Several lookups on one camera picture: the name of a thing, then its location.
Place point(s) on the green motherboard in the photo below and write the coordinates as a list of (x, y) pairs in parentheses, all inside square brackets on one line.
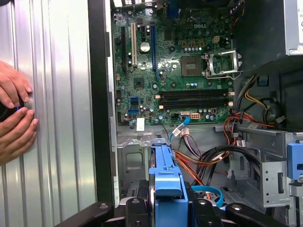
[(165, 78)]

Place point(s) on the black expansion slot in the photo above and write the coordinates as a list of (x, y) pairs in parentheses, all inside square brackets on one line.
[(123, 49)]

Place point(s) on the black square chipset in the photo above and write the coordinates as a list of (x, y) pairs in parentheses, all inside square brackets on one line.
[(139, 82)]

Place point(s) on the hard disk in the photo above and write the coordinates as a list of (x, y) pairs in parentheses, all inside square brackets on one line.
[(168, 182)]

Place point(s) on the metal socket cover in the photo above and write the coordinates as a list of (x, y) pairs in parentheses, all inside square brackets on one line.
[(235, 60)]

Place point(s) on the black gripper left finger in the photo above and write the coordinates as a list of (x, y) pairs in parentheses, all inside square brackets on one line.
[(137, 212)]

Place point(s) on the black open PC case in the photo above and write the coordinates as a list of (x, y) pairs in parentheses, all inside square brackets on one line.
[(97, 94)]

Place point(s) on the person's left hand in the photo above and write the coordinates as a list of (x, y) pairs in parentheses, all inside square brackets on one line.
[(9, 82)]

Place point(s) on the blue expansion slot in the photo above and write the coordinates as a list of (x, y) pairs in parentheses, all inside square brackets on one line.
[(153, 47)]

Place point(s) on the metal disk bay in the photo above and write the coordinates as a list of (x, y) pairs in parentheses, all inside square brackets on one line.
[(135, 142)]

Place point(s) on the metal optical drive cage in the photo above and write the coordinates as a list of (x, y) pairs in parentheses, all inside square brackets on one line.
[(272, 170)]

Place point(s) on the person's right hand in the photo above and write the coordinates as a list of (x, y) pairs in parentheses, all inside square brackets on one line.
[(16, 134)]

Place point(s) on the metal locking lever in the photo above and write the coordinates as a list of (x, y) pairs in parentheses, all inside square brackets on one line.
[(220, 77)]

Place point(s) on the white expansion slot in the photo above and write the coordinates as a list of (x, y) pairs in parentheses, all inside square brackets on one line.
[(134, 45)]

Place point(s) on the blue plastic drive latch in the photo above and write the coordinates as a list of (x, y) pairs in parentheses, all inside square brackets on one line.
[(296, 160)]

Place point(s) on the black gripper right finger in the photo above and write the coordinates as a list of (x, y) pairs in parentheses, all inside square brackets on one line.
[(206, 212)]

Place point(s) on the CPU socket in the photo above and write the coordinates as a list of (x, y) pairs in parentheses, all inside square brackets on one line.
[(190, 66)]

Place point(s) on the silver coin battery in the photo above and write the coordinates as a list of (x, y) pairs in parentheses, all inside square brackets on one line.
[(145, 46)]

